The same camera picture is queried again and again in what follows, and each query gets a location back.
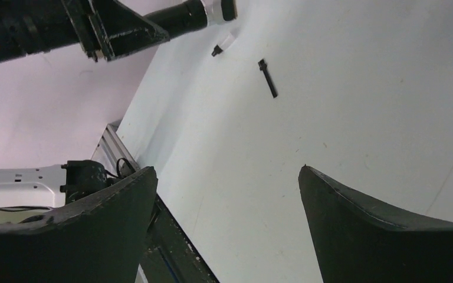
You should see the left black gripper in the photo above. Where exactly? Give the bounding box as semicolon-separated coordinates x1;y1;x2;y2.
0;0;170;63

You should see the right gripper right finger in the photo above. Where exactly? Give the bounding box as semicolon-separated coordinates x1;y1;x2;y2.
298;166;453;282

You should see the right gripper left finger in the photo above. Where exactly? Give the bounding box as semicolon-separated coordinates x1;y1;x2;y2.
0;167;157;282

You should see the small black cleaning brush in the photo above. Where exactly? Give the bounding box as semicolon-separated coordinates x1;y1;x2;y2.
258;59;278;98

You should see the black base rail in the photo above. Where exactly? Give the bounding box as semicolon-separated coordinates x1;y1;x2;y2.
136;196;219;283

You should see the aluminium frame front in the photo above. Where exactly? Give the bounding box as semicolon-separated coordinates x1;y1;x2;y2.
91;124;140;175

